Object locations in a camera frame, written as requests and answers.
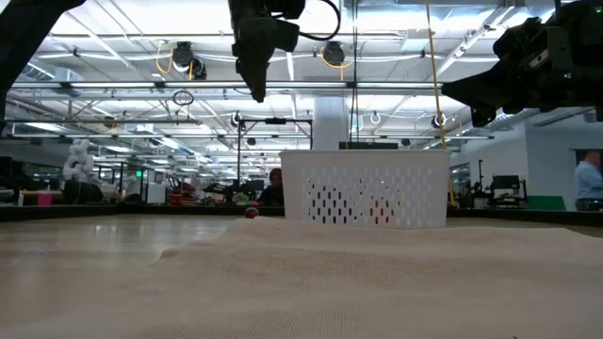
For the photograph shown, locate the black flat bar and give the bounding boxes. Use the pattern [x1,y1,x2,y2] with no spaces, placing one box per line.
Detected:
[338,140,399,152]

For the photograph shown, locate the white building column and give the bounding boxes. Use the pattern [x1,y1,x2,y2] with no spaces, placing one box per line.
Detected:
[313,96,350,152]

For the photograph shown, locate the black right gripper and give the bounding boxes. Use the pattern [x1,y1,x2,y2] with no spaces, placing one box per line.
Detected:
[441,17,585,128]

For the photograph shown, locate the pale pink cloth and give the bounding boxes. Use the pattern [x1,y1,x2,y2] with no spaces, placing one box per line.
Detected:
[0,217,603,339]

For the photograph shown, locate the white robot figure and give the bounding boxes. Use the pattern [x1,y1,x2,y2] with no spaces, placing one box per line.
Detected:
[62,138,95,183]

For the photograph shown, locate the white perforated plastic basket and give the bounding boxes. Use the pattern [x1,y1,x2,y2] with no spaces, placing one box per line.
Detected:
[279,149,452,230]

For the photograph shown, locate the black hanging cable coil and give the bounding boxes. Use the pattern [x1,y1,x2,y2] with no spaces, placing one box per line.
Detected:
[171,89,195,107]

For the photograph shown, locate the person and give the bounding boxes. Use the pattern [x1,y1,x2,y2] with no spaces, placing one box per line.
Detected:
[572,150,603,212]
[257,167,285,207]

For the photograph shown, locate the black workstation frame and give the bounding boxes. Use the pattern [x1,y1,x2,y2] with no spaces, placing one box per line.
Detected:
[236,117,314,186]

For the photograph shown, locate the green panel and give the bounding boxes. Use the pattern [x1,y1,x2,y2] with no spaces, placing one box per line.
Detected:
[526,195,567,212]

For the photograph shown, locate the purple toy grape bunch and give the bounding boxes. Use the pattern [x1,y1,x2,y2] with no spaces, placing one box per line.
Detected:
[303,181,352,225]

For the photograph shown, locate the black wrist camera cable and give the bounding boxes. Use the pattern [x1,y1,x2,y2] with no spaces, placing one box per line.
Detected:
[299,0,342,42]

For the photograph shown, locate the wooden office desk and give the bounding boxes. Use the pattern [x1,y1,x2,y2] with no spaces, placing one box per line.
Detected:
[17,189,65,207]

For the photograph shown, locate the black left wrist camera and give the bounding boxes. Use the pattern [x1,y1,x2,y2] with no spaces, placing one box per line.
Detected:
[273,18,302,53]

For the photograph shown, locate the red toy strawberry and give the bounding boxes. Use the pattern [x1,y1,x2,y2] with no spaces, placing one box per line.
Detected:
[369,200,396,225]

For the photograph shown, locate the black workstation with monitor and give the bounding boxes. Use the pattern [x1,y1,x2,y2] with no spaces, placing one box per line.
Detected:
[470,159,530,209]

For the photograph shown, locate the yellow hanging strap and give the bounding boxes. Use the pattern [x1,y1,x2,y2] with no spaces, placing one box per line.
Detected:
[424,0,457,207]

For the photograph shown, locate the black ceiling cable reel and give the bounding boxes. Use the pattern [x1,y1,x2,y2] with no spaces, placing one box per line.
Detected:
[171,40,207,80]
[321,40,347,67]

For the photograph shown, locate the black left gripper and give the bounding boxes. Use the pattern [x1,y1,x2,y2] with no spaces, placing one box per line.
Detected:
[228,0,306,104]

